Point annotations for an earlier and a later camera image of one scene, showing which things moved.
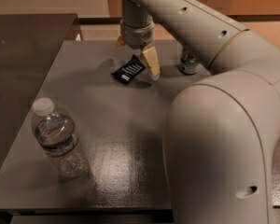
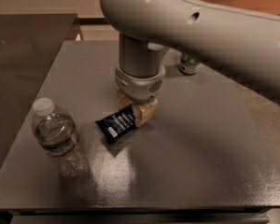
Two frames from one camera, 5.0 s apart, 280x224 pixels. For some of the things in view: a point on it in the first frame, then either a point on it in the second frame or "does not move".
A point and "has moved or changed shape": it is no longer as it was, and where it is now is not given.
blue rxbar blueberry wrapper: [129, 70] has moved or changed shape
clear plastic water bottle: [55, 133] does not move
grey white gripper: [136, 35] → [139, 88]
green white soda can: [189, 63] does not move
